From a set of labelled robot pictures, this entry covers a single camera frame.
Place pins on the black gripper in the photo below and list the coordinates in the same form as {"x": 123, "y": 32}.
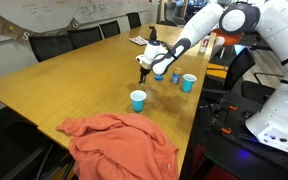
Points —
{"x": 145, "y": 71}

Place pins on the blue plastic cup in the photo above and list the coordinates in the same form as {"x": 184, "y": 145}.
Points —
{"x": 138, "y": 102}
{"x": 188, "y": 84}

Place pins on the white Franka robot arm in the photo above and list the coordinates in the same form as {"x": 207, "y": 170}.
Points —
{"x": 277, "y": 110}

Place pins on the white paper cup red logo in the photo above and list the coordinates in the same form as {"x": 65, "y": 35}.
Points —
{"x": 203, "y": 45}

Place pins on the blue round jar lid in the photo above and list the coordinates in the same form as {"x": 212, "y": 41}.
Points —
{"x": 158, "y": 78}

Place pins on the open peanut butter jar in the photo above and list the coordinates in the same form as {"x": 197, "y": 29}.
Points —
{"x": 176, "y": 77}

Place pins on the printed magazine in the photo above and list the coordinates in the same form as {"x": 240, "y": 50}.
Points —
{"x": 139, "y": 40}

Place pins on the dark bottle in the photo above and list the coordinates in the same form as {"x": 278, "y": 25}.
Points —
{"x": 153, "y": 33}

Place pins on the black office chair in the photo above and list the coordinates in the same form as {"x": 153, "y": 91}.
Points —
{"x": 50, "y": 46}
{"x": 134, "y": 20}
{"x": 85, "y": 36}
{"x": 240, "y": 65}
{"x": 110, "y": 29}
{"x": 17, "y": 151}

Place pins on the orange sweater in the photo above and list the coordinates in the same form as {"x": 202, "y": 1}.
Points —
{"x": 117, "y": 146}

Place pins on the grey office chair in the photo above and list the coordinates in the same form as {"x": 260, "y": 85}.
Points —
{"x": 172, "y": 13}

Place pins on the orange chair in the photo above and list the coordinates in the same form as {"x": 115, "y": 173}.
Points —
{"x": 232, "y": 39}

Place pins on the wall whiteboard with writing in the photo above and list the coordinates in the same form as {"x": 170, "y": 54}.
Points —
{"x": 110, "y": 8}

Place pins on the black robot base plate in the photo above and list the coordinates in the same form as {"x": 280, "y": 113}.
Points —
{"x": 244, "y": 150}

